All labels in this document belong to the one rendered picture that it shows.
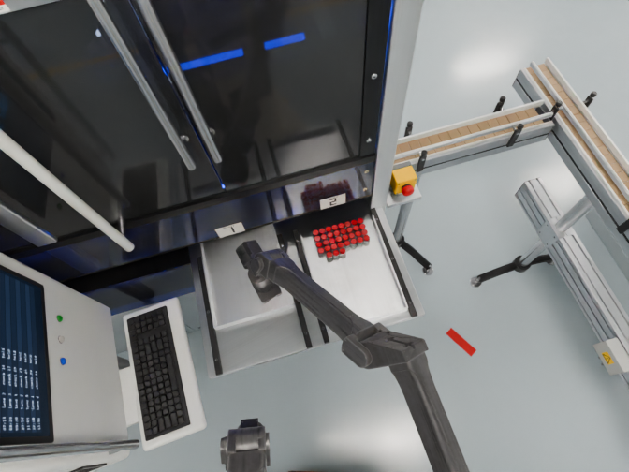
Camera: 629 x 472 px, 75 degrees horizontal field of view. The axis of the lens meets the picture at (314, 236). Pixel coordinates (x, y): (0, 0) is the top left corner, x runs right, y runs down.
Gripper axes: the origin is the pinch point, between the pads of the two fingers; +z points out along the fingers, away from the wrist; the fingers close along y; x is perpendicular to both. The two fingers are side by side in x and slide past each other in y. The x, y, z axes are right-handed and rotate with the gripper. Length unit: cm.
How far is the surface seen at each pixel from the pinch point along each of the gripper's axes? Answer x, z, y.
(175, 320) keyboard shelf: 33.0, 12.5, 11.3
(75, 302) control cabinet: 52, -9, 24
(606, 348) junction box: -99, 39, -72
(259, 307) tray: 5.3, 4.6, -1.7
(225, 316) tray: 16.3, 4.6, 1.5
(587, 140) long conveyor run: -120, -2, -10
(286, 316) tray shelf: -1.1, 4.6, -8.6
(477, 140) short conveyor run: -92, 2, 12
